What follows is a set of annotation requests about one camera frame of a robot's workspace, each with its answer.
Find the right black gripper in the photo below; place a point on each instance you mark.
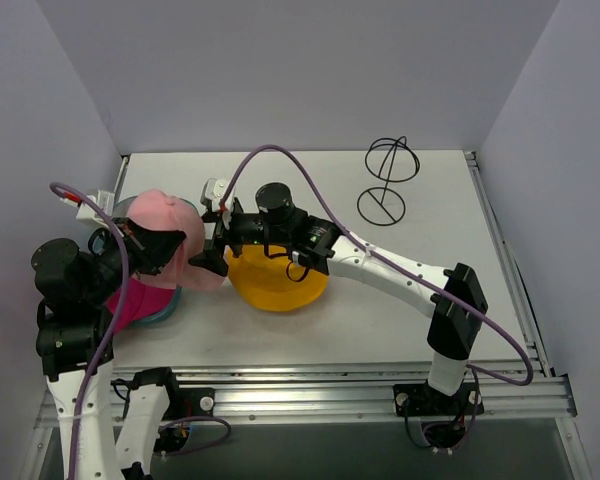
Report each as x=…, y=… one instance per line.
x=220, y=235

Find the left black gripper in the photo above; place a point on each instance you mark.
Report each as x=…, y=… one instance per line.
x=131, y=248

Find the light pink baseball cap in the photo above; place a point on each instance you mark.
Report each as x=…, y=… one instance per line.
x=178, y=273

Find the yellow bucket hat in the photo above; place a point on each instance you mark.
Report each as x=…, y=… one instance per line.
x=273, y=283

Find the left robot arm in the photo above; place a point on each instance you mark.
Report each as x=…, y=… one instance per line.
x=74, y=343

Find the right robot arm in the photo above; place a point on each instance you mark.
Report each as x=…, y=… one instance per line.
x=283, y=245

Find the magenta baseball cap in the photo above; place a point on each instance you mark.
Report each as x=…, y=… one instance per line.
x=144, y=303

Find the teal plastic tray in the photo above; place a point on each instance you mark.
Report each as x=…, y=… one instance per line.
x=155, y=211

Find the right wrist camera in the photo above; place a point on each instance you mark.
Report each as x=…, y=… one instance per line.
x=216, y=196

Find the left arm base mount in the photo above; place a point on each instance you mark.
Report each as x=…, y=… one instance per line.
x=197, y=402

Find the black wire hat stand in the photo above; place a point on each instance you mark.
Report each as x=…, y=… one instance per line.
x=380, y=162

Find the aluminium front rail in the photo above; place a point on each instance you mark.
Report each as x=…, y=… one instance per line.
x=355, y=394

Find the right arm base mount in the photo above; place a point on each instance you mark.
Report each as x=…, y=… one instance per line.
x=434, y=421

